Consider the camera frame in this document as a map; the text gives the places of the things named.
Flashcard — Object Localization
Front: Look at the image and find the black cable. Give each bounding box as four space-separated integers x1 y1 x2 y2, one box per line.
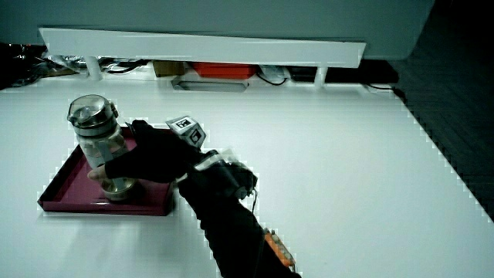
255 72 289 86
105 59 150 75
362 82 407 102

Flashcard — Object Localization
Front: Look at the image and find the orange box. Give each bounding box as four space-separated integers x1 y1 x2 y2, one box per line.
191 61 259 80

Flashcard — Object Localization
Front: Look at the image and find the person's right hand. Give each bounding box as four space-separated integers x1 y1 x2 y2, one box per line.
87 115 213 185

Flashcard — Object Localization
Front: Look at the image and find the grey flat device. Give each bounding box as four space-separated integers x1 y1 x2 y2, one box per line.
171 79 249 93

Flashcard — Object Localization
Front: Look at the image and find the white plastic bag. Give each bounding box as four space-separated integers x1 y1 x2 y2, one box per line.
258 64 289 81

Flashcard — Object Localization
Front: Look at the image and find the dark red tray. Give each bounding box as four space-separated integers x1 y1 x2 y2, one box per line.
37 126 177 217

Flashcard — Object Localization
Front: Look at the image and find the black box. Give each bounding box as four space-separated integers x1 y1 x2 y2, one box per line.
287 66 320 83

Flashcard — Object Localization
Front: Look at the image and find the brown cardboard box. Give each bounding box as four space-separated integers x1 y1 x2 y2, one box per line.
152 60 186 78

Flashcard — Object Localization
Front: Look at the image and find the crumpled shiny plastic wrap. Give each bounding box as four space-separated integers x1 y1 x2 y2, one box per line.
0 42 90 88

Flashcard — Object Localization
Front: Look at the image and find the white raised shelf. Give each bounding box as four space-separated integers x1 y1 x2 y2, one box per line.
38 26 367 88

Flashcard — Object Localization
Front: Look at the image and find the black wrist tracker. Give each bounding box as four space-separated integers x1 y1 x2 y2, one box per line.
195 149 259 201

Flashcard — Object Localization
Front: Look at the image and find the clear bottle with metal lid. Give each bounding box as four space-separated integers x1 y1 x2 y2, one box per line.
66 94 138 202

